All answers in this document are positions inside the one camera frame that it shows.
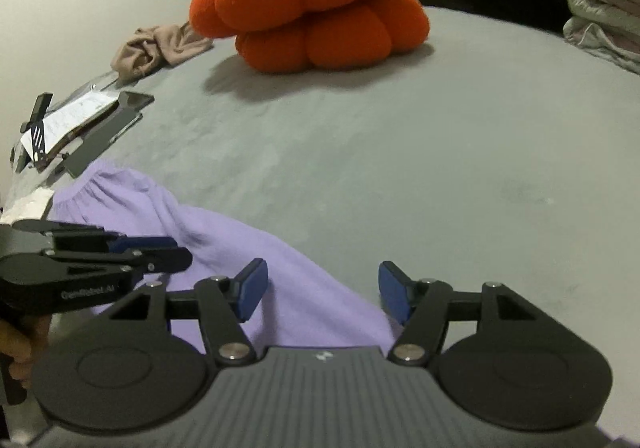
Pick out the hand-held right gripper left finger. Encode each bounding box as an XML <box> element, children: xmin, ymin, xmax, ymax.
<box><xmin>102</xmin><ymin>257</ymin><xmax>270</xmax><ymax>369</ymax></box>

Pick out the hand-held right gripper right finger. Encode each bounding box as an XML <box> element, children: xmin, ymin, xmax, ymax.
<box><xmin>378</xmin><ymin>261</ymin><xmax>548</xmax><ymax>369</ymax></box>

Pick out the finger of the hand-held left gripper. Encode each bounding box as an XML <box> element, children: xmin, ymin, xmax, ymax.
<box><xmin>42</xmin><ymin>247</ymin><xmax>193</xmax><ymax>279</ymax></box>
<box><xmin>12</xmin><ymin>219</ymin><xmax>179</xmax><ymax>254</ymax></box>

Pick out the lavender knit garment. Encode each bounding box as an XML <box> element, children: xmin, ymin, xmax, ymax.
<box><xmin>47</xmin><ymin>161</ymin><xmax>640</xmax><ymax>448</ymax></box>

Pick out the person's left hand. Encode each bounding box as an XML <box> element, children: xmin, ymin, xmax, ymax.
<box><xmin>0</xmin><ymin>313</ymin><xmax>53</xmax><ymax>381</ymax></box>

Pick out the white crumpled tissue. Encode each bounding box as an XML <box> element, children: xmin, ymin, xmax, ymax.
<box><xmin>0</xmin><ymin>188</ymin><xmax>55</xmax><ymax>224</ymax></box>

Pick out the black tablet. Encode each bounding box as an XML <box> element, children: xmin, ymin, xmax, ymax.
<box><xmin>62</xmin><ymin>108</ymin><xmax>143</xmax><ymax>179</ymax></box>

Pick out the grey bed sheet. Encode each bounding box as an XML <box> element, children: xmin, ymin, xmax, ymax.
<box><xmin>0</xmin><ymin>3</ymin><xmax>640</xmax><ymax>429</ymax></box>

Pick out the dark smartphone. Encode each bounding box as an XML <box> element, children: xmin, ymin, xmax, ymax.
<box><xmin>117</xmin><ymin>91</ymin><xmax>155</xmax><ymax>112</ymax></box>

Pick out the black striped tag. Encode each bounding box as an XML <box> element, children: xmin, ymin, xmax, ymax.
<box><xmin>29</xmin><ymin>122</ymin><xmax>49</xmax><ymax>165</ymax></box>

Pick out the small black clip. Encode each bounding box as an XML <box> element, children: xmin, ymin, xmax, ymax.
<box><xmin>20</xmin><ymin>92</ymin><xmax>55</xmax><ymax>131</ymax></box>

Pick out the crumpled beige cloth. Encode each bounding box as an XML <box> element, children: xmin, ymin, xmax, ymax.
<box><xmin>110</xmin><ymin>22</ymin><xmax>215</xmax><ymax>83</ymax></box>

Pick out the folded grey pink quilt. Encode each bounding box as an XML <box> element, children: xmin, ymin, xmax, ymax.
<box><xmin>563</xmin><ymin>0</ymin><xmax>640</xmax><ymax>76</ymax></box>

